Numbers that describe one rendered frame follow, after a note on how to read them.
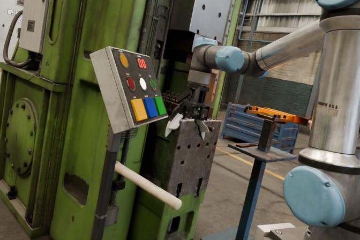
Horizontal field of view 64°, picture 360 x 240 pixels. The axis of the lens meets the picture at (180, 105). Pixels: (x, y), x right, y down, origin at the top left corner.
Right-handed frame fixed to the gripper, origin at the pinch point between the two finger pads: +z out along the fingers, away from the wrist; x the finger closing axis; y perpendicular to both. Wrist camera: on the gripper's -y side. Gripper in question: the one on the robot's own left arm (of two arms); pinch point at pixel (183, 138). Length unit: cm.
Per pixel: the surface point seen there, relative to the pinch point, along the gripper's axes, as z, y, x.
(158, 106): -7.3, -18.0, -4.2
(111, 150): 12.8, -20.0, -19.5
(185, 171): 31, -45, 30
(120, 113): -6.0, -2.8, -23.5
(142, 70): -20.2, -21.2, -12.5
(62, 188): 59, -82, -28
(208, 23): -51, -51, 29
